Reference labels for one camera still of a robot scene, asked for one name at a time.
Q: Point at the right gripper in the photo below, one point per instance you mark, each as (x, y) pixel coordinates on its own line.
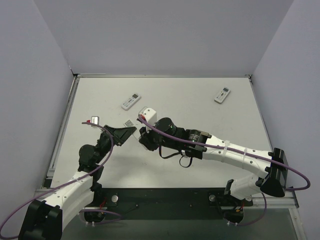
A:
(146, 139)

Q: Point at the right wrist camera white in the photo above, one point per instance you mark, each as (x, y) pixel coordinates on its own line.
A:
(150, 116)

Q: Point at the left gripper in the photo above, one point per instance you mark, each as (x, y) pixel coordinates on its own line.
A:
(112, 136)

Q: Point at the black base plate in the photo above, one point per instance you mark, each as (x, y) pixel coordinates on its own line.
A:
(166, 203)

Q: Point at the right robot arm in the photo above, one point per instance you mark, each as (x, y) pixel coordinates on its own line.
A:
(267, 168)

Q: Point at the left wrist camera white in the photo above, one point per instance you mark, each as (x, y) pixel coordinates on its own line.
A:
(95, 121)

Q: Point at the aluminium front rail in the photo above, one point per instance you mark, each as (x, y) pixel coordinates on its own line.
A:
(289, 201)

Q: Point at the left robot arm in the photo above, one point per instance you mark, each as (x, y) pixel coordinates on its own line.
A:
(46, 219)

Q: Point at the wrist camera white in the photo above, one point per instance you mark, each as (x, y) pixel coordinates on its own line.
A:
(95, 121)
(150, 116)

